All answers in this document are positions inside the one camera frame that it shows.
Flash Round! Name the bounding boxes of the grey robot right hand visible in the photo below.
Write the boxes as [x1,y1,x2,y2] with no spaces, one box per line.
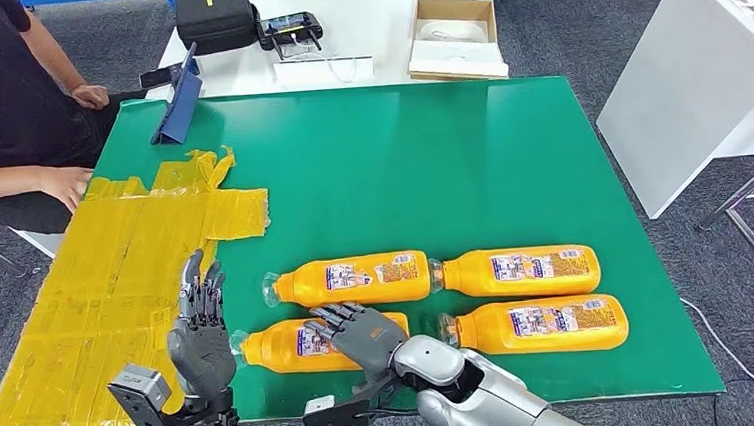
[302,297,412,383]

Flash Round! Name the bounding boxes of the person's left hand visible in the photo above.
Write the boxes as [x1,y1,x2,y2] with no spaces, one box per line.
[68,81,112,113]

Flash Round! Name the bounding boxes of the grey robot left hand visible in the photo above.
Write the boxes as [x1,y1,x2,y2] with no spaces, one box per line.
[160,246,240,403]

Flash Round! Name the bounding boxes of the person's right hand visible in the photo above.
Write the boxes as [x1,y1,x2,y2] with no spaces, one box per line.
[38,163,97,216]

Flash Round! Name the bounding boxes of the orange detergent bottle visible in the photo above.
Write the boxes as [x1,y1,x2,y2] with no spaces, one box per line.
[228,310,414,380]
[436,291,631,362]
[427,242,603,305]
[259,248,435,314]

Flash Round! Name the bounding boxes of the white seat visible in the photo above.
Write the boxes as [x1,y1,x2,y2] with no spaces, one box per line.
[0,190,66,264]

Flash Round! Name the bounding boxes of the black phone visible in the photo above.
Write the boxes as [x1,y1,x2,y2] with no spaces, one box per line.
[137,62,187,91]

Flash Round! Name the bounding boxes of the blue folio tablet case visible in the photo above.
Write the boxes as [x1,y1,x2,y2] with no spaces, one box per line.
[144,41,208,148]

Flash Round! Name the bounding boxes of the yellow taped sheet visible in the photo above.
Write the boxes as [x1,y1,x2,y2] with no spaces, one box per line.
[0,143,286,426]

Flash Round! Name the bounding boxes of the black carrying case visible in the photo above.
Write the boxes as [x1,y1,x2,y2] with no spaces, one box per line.
[173,0,259,59]

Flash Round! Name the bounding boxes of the green table mat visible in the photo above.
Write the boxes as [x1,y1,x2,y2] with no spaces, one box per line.
[80,61,726,426]

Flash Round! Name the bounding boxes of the black remote controller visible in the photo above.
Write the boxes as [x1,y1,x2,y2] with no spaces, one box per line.
[254,9,326,63]

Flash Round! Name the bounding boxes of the white desk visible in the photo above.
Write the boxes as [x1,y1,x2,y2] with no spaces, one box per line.
[138,0,485,104]

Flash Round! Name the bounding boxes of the white sheet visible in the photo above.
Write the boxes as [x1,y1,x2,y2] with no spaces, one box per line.
[406,33,510,84]

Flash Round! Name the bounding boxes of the white pouch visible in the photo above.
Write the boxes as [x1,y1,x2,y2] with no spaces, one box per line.
[416,16,482,47]

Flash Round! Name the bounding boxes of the open cardboard box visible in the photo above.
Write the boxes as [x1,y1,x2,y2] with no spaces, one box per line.
[401,0,510,88]

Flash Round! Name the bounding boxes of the white panel-sided table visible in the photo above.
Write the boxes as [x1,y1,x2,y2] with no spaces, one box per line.
[588,0,754,223]

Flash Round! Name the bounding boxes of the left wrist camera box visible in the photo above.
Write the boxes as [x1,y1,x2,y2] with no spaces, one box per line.
[105,360,175,426]

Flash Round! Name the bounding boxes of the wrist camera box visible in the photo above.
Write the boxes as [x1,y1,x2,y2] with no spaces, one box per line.
[300,391,375,426]
[105,360,175,426]

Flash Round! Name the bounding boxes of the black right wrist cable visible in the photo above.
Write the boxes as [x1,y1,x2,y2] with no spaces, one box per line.
[353,400,425,421]

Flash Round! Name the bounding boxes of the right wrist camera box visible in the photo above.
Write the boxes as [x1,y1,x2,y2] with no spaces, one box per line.
[300,391,375,426]

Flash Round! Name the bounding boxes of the white charging cable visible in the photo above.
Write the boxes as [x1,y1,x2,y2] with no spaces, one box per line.
[291,30,359,89]

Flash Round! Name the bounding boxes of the white floor cable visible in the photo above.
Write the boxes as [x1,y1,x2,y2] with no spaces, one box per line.
[680,291,754,426]

